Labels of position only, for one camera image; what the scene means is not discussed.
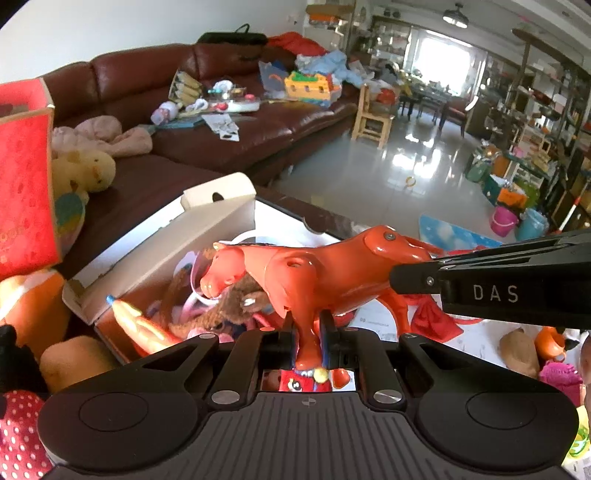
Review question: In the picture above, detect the orange plastic cup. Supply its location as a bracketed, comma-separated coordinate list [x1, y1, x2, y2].
[534, 327, 568, 365]

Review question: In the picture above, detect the yellow duck plush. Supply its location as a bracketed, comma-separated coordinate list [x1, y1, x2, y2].
[50, 148, 117, 254]

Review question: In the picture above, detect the dark dining table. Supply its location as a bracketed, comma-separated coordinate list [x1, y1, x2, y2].
[399, 83, 467, 130]

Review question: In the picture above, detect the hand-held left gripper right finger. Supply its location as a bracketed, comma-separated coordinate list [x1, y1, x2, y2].
[318, 310, 467, 411]

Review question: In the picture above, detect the ceiling lamp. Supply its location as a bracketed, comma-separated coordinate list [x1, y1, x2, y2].
[442, 2, 471, 24]

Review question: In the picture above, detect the display shelf unit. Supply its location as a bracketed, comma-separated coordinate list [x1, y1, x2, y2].
[480, 28, 591, 195]

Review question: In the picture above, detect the blue bucket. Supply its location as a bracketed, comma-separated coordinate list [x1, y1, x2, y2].
[516, 209, 550, 241]

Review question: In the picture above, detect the white toy tray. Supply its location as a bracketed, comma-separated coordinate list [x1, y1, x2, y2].
[205, 80, 262, 114]

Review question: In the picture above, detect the blue floor mat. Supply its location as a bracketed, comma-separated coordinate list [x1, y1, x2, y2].
[418, 213, 504, 252]

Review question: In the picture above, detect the black bag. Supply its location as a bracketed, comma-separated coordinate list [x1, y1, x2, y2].
[196, 24, 269, 47]

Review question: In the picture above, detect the pink bucket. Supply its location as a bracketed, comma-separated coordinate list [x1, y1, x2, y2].
[489, 205, 520, 237]

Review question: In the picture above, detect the white card sheet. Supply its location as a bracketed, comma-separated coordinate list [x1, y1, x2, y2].
[202, 113, 241, 143]

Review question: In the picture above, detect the pink cloth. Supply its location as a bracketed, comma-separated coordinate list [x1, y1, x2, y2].
[51, 115, 153, 158]

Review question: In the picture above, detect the black plush toy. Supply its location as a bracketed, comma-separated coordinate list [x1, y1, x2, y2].
[0, 324, 47, 398]

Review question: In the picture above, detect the brown leather sofa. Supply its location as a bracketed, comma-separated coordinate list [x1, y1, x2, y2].
[37, 44, 365, 278]

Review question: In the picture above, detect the pink bow headband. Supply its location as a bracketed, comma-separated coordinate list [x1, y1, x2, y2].
[173, 231, 259, 324]

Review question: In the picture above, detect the tan plush toy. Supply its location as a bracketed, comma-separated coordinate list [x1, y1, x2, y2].
[39, 336, 121, 393]

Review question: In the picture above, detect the wooden chair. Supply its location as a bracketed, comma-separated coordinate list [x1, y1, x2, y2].
[351, 82, 397, 149]

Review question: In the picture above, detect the red bow headband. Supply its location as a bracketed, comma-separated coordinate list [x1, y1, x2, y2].
[397, 247, 490, 344]

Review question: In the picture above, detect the small doll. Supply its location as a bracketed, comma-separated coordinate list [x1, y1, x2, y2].
[150, 99, 183, 125]

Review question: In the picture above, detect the yellow toy block set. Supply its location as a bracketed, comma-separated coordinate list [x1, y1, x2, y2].
[284, 70, 342, 108]

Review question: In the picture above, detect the yellow packet toy set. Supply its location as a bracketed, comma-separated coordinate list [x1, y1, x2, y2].
[168, 69, 204, 104]

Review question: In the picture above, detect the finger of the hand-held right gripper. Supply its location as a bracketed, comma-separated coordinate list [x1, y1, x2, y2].
[389, 261, 446, 296]

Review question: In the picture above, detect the orange plush toy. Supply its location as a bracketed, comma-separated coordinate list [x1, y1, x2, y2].
[0, 270, 72, 352]

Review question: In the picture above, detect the brown plush toy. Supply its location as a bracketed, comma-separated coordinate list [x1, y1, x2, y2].
[166, 249, 278, 337]

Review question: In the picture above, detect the red gift box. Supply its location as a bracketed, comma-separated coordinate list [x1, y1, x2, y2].
[0, 78, 63, 280]

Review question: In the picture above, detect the blue cloth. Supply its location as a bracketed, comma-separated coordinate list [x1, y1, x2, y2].
[295, 50, 365, 88]

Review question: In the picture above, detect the cardboard storage box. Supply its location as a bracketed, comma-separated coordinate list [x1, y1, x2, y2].
[62, 172, 361, 370]

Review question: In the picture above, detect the red bird plush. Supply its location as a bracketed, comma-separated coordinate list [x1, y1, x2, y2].
[277, 367, 333, 393]

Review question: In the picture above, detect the red polka-dot plush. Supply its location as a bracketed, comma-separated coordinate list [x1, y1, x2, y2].
[0, 390, 54, 480]

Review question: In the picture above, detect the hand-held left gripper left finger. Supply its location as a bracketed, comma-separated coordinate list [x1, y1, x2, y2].
[117, 311, 298, 411]

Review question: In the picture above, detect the orange toy horse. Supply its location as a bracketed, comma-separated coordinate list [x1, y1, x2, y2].
[199, 225, 455, 388]

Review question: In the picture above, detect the red cloth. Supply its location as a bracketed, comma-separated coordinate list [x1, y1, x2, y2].
[268, 32, 326, 56]

